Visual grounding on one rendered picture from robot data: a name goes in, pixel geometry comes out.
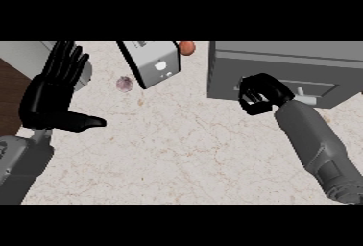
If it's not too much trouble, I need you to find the orange round fruit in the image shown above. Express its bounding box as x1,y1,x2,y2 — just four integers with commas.
177,40,198,57

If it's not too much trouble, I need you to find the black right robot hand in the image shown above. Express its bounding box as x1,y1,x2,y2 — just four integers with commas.
236,72,297,116

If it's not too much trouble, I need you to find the pale grey appliance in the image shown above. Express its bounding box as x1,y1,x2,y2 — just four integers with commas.
0,40,93,92

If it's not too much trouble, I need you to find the grey toaster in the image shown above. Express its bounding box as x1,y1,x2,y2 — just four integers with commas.
117,40,183,90

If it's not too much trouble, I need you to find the purple garlic bulb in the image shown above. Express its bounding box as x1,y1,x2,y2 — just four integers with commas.
115,75,135,93

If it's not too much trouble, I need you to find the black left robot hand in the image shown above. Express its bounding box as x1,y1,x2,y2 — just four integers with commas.
18,40,108,134

